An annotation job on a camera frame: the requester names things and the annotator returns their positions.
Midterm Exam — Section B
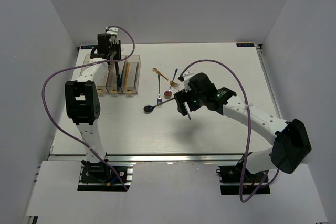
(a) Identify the gold chopstick slanted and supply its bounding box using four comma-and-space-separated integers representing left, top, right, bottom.
122, 62, 130, 87

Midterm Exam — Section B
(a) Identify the blue knife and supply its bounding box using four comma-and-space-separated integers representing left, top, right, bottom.
116, 62, 124, 89

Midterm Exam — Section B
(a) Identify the rainbow purple spoon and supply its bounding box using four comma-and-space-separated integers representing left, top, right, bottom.
164, 68, 178, 98

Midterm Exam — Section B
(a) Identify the rainbow green fork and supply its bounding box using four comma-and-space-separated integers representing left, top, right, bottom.
157, 74, 162, 105

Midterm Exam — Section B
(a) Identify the black spoon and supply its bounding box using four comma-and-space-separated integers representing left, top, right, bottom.
143, 98, 174, 114

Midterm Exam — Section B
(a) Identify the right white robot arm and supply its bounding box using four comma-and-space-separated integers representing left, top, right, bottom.
174, 71, 312, 182

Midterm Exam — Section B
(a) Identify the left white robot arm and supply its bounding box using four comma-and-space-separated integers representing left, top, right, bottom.
65, 33, 121, 182

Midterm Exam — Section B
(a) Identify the clear drawer container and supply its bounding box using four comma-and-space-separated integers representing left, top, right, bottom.
109, 60, 128, 94
81, 54, 100, 74
96, 62, 114, 93
122, 55, 141, 94

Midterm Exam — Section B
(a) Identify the left blue table label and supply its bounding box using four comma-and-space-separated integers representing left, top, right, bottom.
80, 45, 96, 50

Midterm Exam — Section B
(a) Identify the blue table label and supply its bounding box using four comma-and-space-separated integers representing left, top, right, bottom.
80, 45, 96, 50
236, 42, 255, 47

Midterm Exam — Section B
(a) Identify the ornate gold fork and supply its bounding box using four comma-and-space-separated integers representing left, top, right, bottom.
152, 68, 179, 89

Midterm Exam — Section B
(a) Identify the right blue table label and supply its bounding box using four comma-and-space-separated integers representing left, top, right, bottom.
236, 42, 255, 47

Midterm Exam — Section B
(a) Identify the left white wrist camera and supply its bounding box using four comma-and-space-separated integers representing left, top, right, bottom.
105, 27, 119, 36

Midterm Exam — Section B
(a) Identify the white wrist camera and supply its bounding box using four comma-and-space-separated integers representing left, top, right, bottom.
178, 71, 194, 92
105, 27, 119, 36

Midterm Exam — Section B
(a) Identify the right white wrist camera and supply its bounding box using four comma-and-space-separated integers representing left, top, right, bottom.
178, 71, 194, 92

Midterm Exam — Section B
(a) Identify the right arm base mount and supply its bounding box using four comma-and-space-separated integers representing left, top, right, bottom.
216, 155, 271, 196

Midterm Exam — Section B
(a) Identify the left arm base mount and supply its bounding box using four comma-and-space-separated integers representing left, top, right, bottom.
77, 160, 132, 192

